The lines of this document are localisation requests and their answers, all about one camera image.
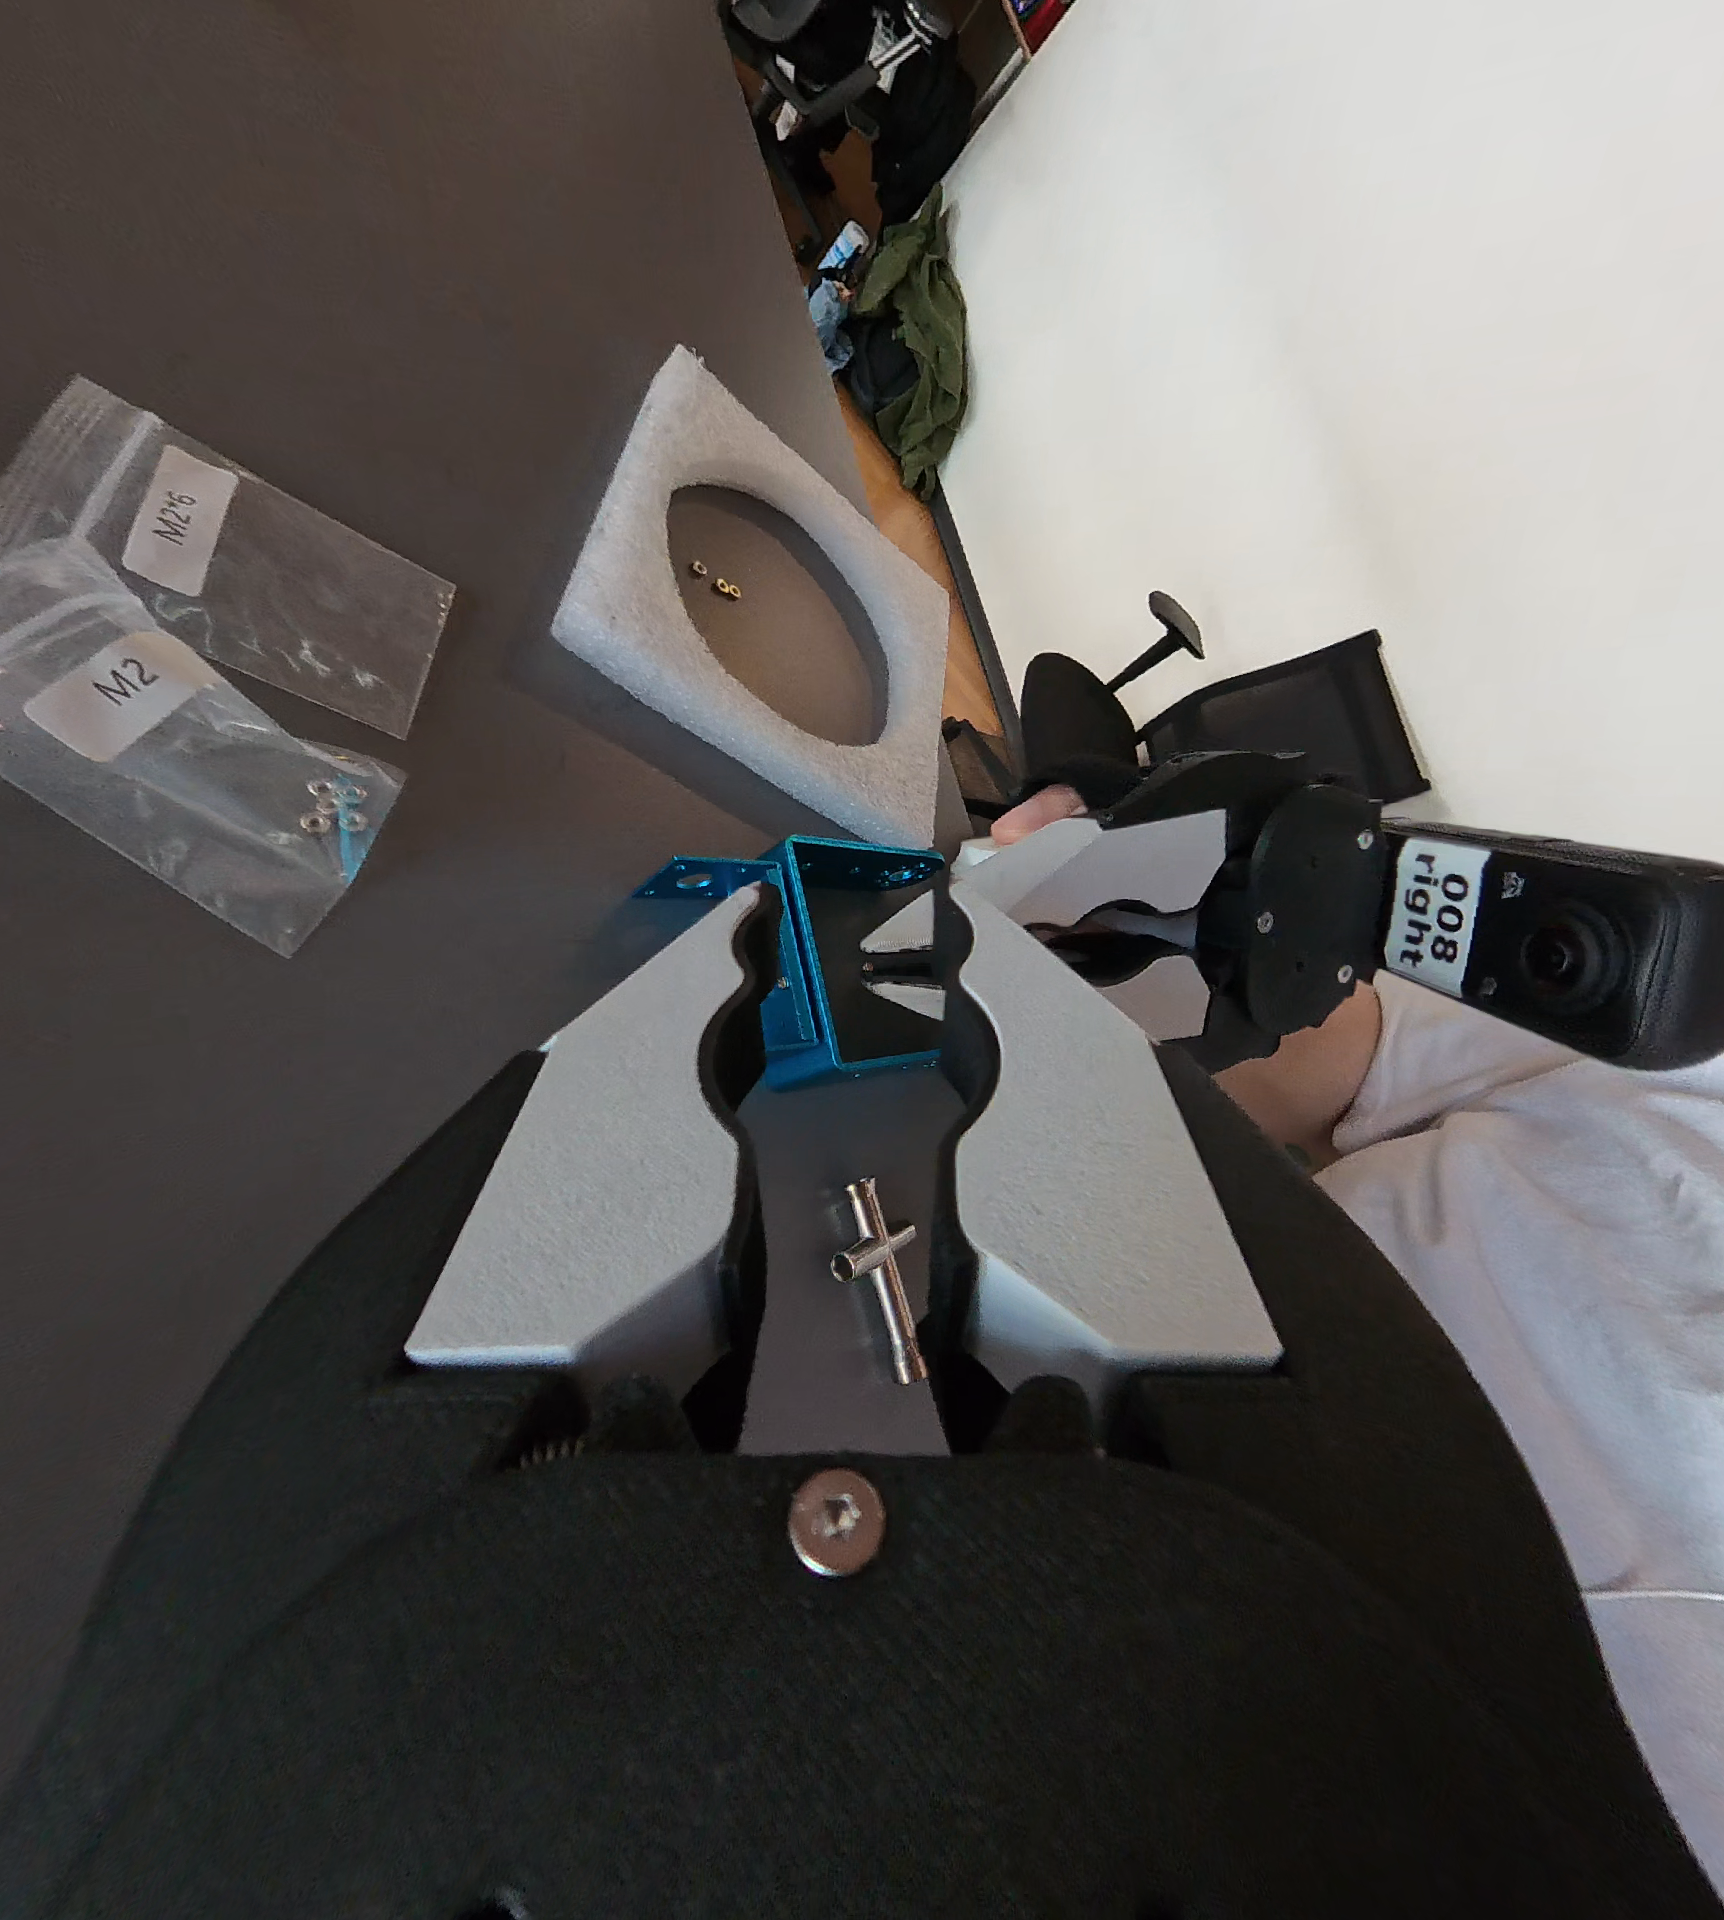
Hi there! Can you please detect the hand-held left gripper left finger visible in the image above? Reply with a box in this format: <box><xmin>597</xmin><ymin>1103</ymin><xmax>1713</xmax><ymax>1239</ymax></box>
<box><xmin>401</xmin><ymin>882</ymin><xmax>786</xmax><ymax>1372</ymax></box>

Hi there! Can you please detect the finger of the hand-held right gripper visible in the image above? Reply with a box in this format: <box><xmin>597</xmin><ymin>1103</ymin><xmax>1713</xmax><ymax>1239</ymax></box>
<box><xmin>966</xmin><ymin>807</ymin><xmax>1234</xmax><ymax>930</ymax></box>
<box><xmin>1086</xmin><ymin>915</ymin><xmax>1213</xmax><ymax>1039</ymax></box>

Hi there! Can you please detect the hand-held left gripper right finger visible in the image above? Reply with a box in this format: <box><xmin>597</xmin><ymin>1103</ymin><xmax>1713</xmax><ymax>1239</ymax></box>
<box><xmin>917</xmin><ymin>882</ymin><xmax>1286</xmax><ymax>1372</ymax></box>

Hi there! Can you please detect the blue metal bracket assembly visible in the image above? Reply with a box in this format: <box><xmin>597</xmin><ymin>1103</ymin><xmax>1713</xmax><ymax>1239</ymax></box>
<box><xmin>629</xmin><ymin>833</ymin><xmax>946</xmax><ymax>1093</ymax></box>

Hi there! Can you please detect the person's right forearm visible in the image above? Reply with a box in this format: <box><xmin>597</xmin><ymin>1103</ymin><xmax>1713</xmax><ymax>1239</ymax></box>
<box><xmin>1210</xmin><ymin>991</ymin><xmax>1386</xmax><ymax>1165</ymax></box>

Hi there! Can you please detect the black office chair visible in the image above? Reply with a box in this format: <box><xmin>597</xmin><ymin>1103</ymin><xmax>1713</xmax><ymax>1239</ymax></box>
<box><xmin>723</xmin><ymin>0</ymin><xmax>975</xmax><ymax>152</ymax></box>
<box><xmin>1020</xmin><ymin>591</ymin><xmax>1437</xmax><ymax>807</ymax></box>

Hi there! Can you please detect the metal cross wrench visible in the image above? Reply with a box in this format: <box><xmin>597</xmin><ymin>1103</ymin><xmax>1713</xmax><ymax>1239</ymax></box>
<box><xmin>805</xmin><ymin>1176</ymin><xmax>934</xmax><ymax>1384</ymax></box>

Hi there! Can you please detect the green cloth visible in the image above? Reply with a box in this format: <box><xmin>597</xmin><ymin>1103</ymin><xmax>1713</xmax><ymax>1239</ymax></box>
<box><xmin>856</xmin><ymin>185</ymin><xmax>971</xmax><ymax>497</ymax></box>

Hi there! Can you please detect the clear labelled bag with nuts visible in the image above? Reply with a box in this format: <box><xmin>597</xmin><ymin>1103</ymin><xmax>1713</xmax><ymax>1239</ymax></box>
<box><xmin>0</xmin><ymin>540</ymin><xmax>411</xmax><ymax>959</ymax></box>

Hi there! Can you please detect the nearly empty clear labelled bag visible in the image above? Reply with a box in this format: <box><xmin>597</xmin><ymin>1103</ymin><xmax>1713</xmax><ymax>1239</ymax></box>
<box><xmin>0</xmin><ymin>374</ymin><xmax>458</xmax><ymax>742</ymax></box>

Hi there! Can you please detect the dark clothes pile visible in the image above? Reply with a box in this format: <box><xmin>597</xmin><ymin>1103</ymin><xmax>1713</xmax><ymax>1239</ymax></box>
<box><xmin>861</xmin><ymin>62</ymin><xmax>980</xmax><ymax>228</ymax></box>

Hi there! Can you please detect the white foam square frame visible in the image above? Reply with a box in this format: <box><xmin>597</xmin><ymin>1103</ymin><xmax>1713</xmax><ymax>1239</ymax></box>
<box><xmin>549</xmin><ymin>347</ymin><xmax>955</xmax><ymax>852</ymax></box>

